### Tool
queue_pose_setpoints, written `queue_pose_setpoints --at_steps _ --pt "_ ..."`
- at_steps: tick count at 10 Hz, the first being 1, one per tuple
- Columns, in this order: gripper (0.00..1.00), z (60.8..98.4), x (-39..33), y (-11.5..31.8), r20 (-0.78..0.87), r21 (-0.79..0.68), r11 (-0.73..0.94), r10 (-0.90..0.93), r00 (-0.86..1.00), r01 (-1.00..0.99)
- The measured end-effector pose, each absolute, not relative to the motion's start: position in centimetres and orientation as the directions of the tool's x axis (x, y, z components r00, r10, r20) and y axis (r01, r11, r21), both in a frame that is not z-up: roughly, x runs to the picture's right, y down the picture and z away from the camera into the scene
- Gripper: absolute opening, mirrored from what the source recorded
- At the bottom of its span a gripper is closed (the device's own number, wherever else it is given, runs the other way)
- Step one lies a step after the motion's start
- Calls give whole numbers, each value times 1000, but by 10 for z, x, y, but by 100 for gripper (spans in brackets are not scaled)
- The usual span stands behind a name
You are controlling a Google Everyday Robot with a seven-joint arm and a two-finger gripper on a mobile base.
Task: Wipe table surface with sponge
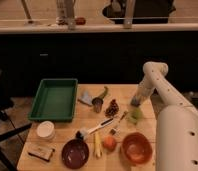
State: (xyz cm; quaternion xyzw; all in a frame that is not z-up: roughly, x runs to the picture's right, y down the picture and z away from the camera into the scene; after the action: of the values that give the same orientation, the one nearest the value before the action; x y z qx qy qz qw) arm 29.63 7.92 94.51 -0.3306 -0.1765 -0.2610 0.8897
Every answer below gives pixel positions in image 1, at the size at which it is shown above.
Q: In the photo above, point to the orange bowl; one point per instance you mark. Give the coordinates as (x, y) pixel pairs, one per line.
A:
(136, 149)

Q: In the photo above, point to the small fork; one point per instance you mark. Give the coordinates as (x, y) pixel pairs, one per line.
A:
(114, 129)

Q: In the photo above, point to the white round container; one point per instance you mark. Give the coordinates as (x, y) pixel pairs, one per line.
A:
(46, 130)

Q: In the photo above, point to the green handled metal cup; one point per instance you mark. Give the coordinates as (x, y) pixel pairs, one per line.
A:
(98, 101)

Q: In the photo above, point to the wooden block eraser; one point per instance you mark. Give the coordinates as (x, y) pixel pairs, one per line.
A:
(41, 152)

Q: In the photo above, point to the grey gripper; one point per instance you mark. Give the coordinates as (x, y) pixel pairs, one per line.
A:
(136, 101)

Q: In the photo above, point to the dark red bowl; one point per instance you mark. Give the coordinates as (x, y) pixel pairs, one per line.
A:
(75, 154)

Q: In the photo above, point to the black office chair base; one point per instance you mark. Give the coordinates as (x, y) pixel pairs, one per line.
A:
(145, 11)

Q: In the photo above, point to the green plastic tray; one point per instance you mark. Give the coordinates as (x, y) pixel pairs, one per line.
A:
(55, 100)

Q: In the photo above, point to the orange fruit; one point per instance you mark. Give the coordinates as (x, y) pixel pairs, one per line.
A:
(109, 143)

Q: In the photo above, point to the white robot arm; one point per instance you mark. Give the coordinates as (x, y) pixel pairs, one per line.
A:
(177, 122)

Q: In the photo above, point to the yellow corn cob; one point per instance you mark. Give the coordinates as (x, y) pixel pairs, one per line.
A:
(97, 145)

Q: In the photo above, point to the grey cloth piece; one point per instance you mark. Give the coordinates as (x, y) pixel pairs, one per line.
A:
(85, 98)

